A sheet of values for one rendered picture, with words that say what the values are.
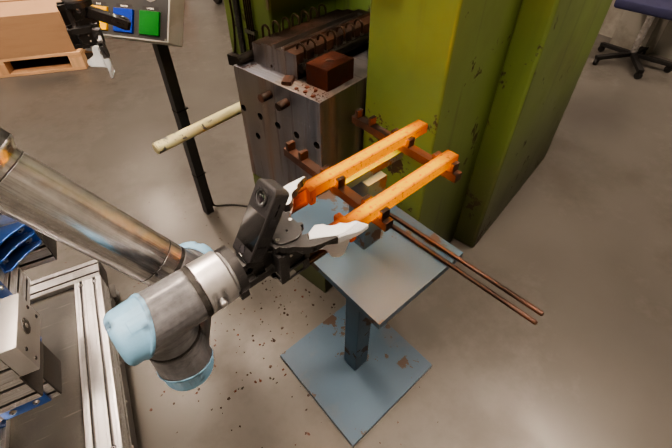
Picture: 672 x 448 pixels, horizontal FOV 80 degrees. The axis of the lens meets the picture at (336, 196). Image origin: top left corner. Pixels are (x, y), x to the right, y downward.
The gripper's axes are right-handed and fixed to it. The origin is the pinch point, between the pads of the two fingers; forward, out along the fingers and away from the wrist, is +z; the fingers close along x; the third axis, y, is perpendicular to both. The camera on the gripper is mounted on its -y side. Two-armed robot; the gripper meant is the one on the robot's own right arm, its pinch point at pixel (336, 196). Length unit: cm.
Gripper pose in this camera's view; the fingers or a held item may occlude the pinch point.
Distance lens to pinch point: 63.9
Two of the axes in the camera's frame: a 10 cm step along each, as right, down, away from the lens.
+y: 0.0, 7.4, 6.7
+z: 7.4, -4.5, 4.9
